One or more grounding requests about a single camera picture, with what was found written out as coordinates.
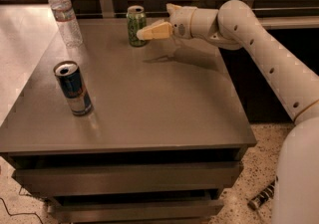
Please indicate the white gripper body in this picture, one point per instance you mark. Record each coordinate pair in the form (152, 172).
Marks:
(181, 22)

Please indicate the thin metal rail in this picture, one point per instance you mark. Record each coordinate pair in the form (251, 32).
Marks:
(259, 12)

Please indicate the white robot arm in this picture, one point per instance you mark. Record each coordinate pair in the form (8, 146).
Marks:
(234, 26)

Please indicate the grey drawer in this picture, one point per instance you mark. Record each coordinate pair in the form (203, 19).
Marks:
(137, 211)
(96, 180)

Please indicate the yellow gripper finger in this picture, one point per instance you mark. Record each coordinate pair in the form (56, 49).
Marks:
(161, 30)
(171, 8)

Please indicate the clear plastic water bottle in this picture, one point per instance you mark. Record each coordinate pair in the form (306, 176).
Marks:
(66, 20)

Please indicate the grey lower drawer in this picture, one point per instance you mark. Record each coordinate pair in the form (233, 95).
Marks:
(137, 211)

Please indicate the green soda can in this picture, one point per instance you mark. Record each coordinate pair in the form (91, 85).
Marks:
(136, 19)

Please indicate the white power strip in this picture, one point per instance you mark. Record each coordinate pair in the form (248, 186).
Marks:
(262, 197)

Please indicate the grey upper drawer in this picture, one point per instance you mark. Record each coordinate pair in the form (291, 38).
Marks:
(96, 180)

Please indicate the blue silver redbull can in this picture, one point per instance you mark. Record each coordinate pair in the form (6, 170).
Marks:
(69, 78)

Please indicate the grey drawer cabinet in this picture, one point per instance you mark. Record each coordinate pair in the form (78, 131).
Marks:
(169, 102)

